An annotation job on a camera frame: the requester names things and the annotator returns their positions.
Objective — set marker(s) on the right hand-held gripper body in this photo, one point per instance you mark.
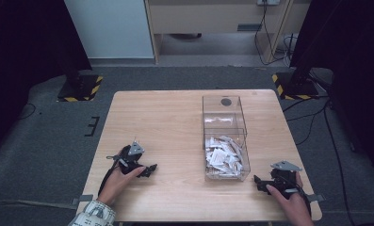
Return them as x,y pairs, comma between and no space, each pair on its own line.
283,179

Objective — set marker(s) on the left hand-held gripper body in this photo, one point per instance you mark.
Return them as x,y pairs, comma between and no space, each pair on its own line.
129,160

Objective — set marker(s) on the person's left hand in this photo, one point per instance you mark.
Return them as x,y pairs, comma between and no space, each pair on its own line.
117,183

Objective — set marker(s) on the person's right hand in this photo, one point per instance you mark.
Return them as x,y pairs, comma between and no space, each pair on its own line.
296,207

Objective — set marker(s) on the pile of white packets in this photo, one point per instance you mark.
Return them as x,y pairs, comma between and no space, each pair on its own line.
224,158

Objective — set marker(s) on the clear plastic box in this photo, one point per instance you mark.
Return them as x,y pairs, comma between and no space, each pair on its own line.
224,125

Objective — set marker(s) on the striped black stand base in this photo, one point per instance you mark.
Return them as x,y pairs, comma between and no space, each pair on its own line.
296,88
81,89

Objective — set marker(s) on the white panel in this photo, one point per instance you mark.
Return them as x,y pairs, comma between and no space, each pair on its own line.
109,28

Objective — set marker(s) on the dark curtain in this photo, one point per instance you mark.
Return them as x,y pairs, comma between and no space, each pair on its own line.
348,47
27,40

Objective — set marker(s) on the light wooden cabinet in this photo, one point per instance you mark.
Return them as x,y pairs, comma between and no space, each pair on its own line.
206,19

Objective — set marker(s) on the white power strip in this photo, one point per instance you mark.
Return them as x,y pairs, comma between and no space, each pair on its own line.
268,2

